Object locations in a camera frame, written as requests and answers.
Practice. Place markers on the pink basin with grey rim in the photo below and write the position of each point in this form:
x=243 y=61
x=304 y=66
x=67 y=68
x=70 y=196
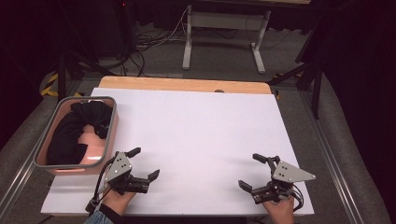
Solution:
x=93 y=146

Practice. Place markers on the black metal stand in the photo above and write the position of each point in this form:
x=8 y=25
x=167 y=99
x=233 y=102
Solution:
x=62 y=71

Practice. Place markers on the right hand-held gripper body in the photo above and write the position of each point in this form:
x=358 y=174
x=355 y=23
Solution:
x=286 y=174

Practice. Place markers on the aluminium floor rail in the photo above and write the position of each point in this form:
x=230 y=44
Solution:
x=330 y=155
x=15 y=186

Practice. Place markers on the yellow black hazard tape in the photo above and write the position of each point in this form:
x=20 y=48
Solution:
x=49 y=85

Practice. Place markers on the white metal stand frame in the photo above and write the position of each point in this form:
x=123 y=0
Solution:
x=224 y=20

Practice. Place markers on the person's left hand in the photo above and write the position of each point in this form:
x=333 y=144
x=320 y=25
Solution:
x=118 y=199

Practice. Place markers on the white table sheet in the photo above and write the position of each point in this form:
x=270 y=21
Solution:
x=199 y=130

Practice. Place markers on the black cloth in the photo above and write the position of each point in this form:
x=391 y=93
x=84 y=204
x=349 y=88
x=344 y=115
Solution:
x=67 y=137

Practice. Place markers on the black tripod stand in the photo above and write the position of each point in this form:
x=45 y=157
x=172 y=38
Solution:
x=311 y=68

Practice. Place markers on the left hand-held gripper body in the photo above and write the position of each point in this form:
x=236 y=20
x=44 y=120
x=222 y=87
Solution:
x=119 y=169

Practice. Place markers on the person's right hand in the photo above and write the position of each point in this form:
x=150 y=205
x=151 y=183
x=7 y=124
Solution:
x=280 y=210

